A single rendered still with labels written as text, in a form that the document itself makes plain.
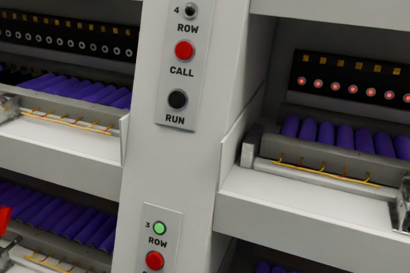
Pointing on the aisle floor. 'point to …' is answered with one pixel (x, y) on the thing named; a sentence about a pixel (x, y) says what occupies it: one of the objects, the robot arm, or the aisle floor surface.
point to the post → (130, 178)
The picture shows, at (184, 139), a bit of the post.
